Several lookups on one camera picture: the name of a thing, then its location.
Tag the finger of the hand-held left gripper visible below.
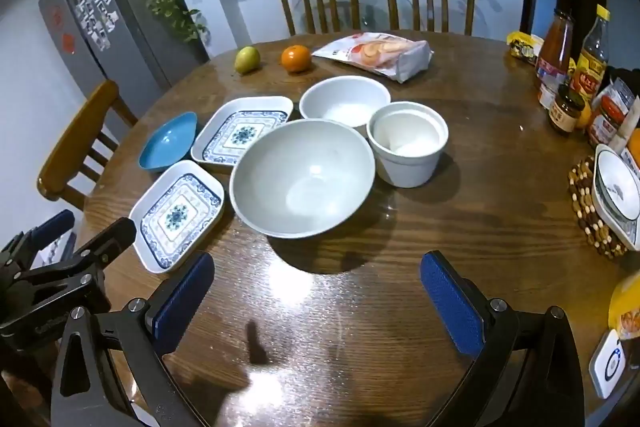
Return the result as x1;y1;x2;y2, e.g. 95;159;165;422
12;217;138;303
0;209;76;275

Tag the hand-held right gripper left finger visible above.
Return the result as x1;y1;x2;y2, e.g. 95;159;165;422
50;251;216;427

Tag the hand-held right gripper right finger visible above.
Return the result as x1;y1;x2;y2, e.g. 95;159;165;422
420;251;586;427

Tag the square blue patterned plate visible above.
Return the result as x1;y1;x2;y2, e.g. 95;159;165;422
128;160;225;274
190;96;295;168

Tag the small blue dish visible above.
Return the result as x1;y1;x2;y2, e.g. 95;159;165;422
138;112;198;173

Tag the white ceramic pot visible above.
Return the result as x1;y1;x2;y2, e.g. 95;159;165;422
366;101;449;188

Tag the large grey bowl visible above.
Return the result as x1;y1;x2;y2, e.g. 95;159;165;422
229;119;377;239

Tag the medium white bowl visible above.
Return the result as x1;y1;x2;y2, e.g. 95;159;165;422
299;75;392;128

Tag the beaded wooden trivet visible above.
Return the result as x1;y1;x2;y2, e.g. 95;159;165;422
567;154;631;260

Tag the white round button device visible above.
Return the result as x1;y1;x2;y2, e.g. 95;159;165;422
589;328;627;400

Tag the yellow food box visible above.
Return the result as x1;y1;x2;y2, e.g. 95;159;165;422
607;271;640;340

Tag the white tree print bowl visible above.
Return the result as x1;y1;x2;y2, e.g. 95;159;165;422
591;144;640;222

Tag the grey refrigerator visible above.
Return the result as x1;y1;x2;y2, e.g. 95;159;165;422
38;0;211;92

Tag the dark sauce jar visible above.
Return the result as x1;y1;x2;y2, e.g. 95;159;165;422
547;84;587;135

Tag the green pear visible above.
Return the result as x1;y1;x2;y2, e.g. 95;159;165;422
235;46;262;74

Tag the red label jar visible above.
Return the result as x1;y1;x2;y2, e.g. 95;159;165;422
586;96;626;148

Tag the orange tangerine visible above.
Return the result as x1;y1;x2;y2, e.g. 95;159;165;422
280;45;313;73

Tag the white snack bag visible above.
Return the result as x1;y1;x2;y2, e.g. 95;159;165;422
311;33;434;84

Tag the yellow snack packet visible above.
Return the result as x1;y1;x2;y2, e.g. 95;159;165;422
506;31;546;65

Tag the red sauce bottle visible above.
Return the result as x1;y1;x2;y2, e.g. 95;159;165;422
534;9;575;108

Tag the clear plastic packet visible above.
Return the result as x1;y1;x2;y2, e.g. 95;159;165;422
607;77;640;108

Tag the yellow capped bottle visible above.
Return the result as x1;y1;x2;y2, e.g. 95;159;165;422
570;4;612;108

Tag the black bag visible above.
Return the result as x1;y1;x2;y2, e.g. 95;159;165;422
607;66;640;85

